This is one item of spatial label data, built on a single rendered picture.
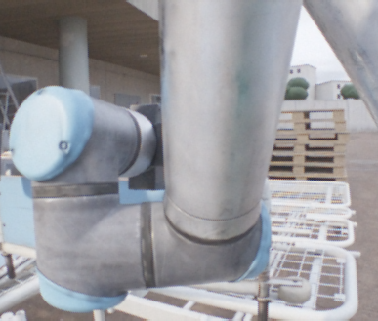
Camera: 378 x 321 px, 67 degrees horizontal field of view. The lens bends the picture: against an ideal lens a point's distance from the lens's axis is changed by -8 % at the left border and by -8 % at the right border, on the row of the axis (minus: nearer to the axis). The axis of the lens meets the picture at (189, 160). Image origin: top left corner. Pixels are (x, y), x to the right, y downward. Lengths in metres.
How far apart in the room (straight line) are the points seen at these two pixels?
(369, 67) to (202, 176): 0.19
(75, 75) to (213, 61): 6.30
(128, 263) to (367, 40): 0.29
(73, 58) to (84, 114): 6.23
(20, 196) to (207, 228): 0.68
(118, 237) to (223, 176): 0.12
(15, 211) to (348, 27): 0.83
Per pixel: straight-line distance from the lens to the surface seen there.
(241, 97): 0.17
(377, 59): 0.31
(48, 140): 0.29
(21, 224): 0.90
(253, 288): 0.63
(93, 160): 0.30
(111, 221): 0.30
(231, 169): 0.20
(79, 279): 0.30
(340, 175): 4.27
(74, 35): 6.63
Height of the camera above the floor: 1.03
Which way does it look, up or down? 7 degrees down
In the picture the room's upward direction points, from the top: 3 degrees counter-clockwise
